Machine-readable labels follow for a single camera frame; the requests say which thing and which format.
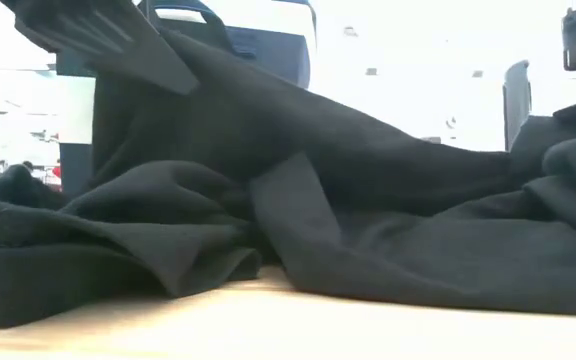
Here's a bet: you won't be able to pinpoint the navy white striped fabric bin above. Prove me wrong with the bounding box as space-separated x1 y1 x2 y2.
55 0 318 197

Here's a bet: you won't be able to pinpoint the black garment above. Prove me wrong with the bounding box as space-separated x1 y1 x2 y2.
0 27 576 330

